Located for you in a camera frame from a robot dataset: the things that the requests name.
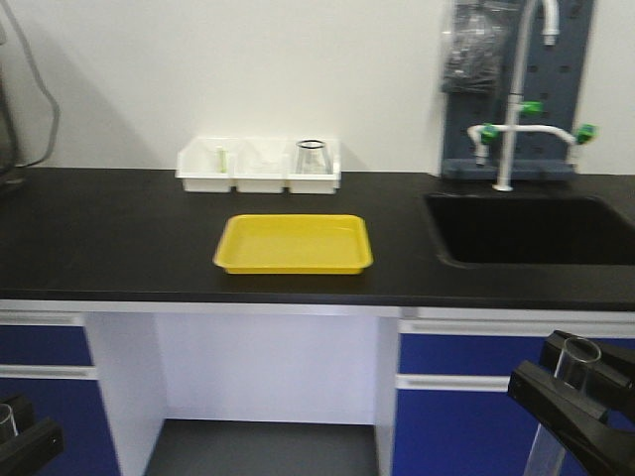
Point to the white lab faucet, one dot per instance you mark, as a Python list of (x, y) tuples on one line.
[(482, 135)]

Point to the blue left cabinet drawers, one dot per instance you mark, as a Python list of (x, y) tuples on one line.
[(46, 358)]

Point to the yellow plastic tray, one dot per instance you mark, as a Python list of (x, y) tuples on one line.
[(294, 244)]

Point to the clear test tube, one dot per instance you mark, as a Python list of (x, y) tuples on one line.
[(8, 428), (546, 456)]

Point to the black wire tripod stand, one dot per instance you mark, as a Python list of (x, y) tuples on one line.
[(313, 158)]

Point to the right white storage bin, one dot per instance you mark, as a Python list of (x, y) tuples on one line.
[(315, 184)]

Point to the clear bag of pegs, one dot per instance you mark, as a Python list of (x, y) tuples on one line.
[(474, 42)]

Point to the left white storage bin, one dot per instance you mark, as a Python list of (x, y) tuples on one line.
[(196, 165)]

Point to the black lab sink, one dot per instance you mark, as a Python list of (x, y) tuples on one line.
[(529, 230)]

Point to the middle white storage bin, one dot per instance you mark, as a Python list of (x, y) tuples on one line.
[(261, 165)]

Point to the blue-grey pegboard drying rack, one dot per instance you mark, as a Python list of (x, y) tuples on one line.
[(553, 79)]

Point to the white storage bin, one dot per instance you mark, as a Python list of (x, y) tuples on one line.
[(261, 165), (315, 184), (196, 165)]

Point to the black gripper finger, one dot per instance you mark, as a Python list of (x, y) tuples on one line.
[(574, 420), (595, 367), (38, 442)]

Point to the blue cabinet drawers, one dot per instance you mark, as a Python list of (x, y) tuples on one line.
[(46, 358), (453, 414)]

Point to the blue right cabinet drawers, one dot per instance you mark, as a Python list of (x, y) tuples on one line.
[(453, 414)]

